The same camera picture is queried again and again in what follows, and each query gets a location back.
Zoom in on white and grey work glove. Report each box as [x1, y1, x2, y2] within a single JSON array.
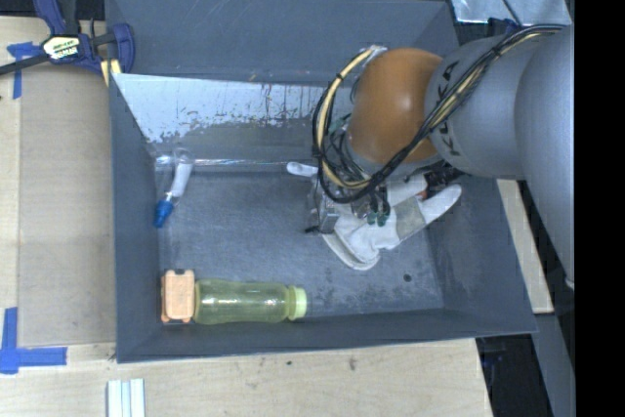
[[286, 160, 463, 271]]

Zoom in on grey metal bin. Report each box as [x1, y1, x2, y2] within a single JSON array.
[[103, 0, 539, 364]]

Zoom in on yellow-green clear plastic bottle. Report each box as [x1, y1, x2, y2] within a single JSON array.
[[193, 278, 309, 326]]

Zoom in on clear tube with blue tip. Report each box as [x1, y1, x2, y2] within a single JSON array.
[[151, 148, 197, 229]]

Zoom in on orange sponge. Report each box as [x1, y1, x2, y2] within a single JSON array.
[[159, 269, 198, 325]]

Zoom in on pale wood flat board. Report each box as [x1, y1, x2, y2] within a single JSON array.
[[17, 17, 119, 349]]

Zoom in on black cylinder on white bracket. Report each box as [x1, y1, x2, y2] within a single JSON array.
[[422, 163, 461, 200]]

